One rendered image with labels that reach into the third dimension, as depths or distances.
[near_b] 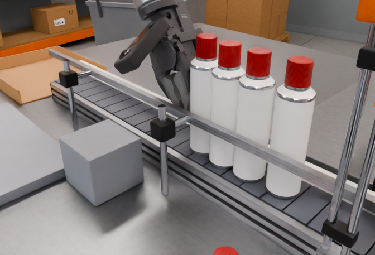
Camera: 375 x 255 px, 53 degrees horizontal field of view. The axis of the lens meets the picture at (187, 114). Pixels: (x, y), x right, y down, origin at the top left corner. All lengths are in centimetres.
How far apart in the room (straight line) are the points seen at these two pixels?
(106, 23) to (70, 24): 198
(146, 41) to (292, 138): 28
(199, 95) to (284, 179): 18
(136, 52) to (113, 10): 197
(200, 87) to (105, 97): 35
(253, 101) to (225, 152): 12
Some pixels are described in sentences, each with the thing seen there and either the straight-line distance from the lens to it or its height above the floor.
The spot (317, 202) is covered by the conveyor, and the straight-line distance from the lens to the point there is 58.
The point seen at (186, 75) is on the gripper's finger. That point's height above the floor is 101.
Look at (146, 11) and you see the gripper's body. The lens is 67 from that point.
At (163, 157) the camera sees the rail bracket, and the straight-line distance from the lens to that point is 60.
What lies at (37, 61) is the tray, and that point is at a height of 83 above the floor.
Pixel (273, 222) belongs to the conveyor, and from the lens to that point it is 57.
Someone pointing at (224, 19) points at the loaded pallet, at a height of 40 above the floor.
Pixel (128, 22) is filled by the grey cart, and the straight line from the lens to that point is 254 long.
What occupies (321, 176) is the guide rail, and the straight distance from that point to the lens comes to 49.
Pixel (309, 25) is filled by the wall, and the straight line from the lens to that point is 511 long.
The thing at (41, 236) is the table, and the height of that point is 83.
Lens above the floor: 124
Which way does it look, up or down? 27 degrees down
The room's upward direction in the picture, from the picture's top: straight up
